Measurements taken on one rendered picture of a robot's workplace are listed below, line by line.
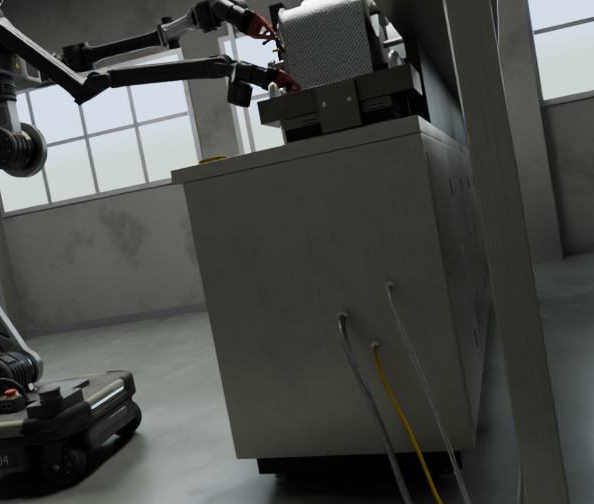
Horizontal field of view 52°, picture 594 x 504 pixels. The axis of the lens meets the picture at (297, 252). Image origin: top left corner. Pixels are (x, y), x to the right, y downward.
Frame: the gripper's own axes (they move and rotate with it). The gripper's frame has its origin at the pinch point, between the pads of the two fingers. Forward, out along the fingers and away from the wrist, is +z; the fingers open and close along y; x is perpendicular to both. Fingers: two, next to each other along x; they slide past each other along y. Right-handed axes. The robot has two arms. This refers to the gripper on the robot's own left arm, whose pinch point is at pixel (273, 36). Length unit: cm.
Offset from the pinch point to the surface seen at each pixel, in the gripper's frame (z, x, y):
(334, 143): 38, -15, 32
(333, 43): 19.0, 5.8, 4.9
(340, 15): 17.1, 13.2, 4.7
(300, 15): 6.3, 8.4, 3.9
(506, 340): 86, -22, 85
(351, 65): 26.5, 2.9, 5.3
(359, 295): 62, -44, 33
